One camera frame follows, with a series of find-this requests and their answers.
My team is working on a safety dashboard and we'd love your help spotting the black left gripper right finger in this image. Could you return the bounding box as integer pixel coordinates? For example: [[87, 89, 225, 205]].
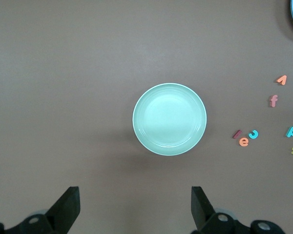
[[190, 186, 285, 234]]

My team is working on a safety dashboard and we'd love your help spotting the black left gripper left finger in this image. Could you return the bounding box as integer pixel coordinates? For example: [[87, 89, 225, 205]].
[[0, 186, 81, 234]]

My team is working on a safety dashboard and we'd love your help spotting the pale green plate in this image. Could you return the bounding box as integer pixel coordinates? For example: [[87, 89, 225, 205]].
[[132, 82, 208, 156]]

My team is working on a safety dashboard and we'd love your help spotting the brown paper table cover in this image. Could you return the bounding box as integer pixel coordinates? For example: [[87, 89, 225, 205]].
[[0, 0, 293, 234]]

